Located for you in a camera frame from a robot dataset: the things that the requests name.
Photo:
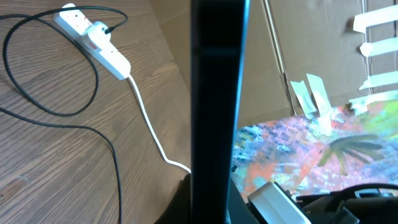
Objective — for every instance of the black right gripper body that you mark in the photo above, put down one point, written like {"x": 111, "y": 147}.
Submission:
{"x": 365, "y": 203}

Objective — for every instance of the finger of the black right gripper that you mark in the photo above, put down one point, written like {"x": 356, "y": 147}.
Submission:
{"x": 179, "y": 209}
{"x": 239, "y": 213}

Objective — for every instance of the blue Galaxy S24 smartphone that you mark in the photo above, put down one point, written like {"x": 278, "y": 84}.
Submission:
{"x": 218, "y": 37}

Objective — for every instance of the white charger plug adapter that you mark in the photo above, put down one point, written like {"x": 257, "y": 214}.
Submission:
{"x": 95, "y": 37}

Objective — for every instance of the white power strip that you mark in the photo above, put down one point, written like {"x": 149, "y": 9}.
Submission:
{"x": 74, "y": 23}

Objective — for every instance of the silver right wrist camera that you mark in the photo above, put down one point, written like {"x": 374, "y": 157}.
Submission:
{"x": 270, "y": 204}

